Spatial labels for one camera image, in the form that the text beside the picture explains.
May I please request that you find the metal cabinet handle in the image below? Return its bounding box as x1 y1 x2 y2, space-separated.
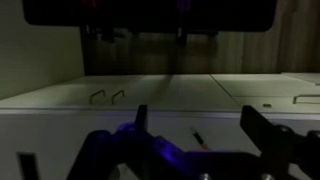
89 89 106 105
111 90 125 105

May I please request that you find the left metal cabinet handle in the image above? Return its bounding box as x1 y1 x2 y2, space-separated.
89 89 106 105

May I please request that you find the black and white pen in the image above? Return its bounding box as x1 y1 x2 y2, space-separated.
190 128 209 150

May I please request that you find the white counter cabinet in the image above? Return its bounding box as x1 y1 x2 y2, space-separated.
0 73 320 180

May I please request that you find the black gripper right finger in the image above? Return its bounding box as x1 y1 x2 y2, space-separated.
240 105 283 156

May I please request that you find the right metal cabinet handle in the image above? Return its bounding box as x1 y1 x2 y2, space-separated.
111 90 125 105

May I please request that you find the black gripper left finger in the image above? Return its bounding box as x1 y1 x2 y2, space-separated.
134 105 148 132

